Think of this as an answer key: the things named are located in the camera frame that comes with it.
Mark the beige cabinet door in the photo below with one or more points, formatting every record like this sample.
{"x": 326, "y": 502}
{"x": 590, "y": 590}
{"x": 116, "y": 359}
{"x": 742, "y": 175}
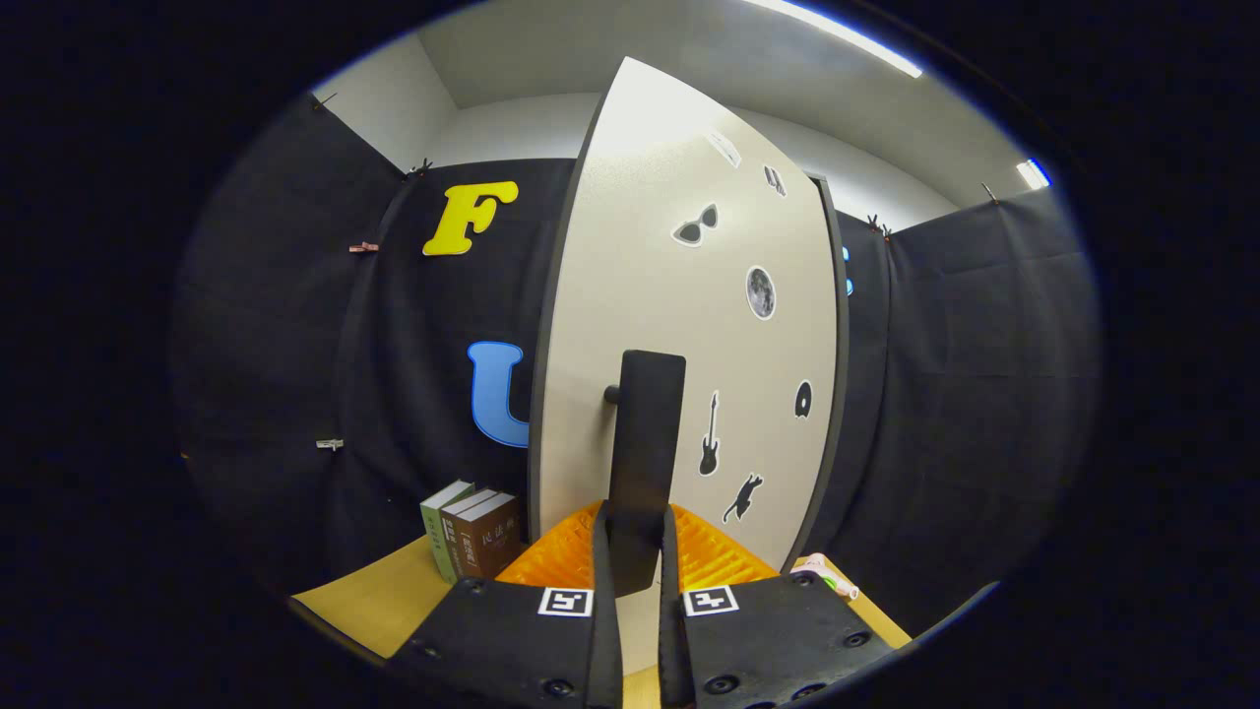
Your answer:
{"x": 630, "y": 276}

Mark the small pink and green item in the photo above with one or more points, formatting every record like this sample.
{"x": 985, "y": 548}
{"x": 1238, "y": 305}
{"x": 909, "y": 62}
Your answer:
{"x": 832, "y": 581}

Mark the red clip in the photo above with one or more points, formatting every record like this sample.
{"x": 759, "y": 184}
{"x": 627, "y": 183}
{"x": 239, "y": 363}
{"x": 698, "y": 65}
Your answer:
{"x": 363, "y": 246}

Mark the brown book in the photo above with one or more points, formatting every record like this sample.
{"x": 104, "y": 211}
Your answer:
{"x": 453, "y": 547}
{"x": 492, "y": 542}

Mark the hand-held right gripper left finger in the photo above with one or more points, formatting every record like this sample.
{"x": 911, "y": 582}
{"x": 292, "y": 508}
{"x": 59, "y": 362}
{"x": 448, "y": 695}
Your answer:
{"x": 605, "y": 640}

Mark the green book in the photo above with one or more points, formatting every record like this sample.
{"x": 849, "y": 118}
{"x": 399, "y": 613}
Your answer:
{"x": 438, "y": 537}

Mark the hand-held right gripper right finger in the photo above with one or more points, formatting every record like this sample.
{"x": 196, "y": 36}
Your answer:
{"x": 671, "y": 640}

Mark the small ceiling light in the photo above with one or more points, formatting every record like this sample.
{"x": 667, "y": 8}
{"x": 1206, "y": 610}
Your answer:
{"x": 1032, "y": 174}

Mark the large ceiling light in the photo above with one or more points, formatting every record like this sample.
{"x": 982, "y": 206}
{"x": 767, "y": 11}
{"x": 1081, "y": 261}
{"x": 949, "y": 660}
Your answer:
{"x": 847, "y": 34}

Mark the black backdrop cloth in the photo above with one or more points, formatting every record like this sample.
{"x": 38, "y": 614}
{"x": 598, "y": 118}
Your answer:
{"x": 295, "y": 345}

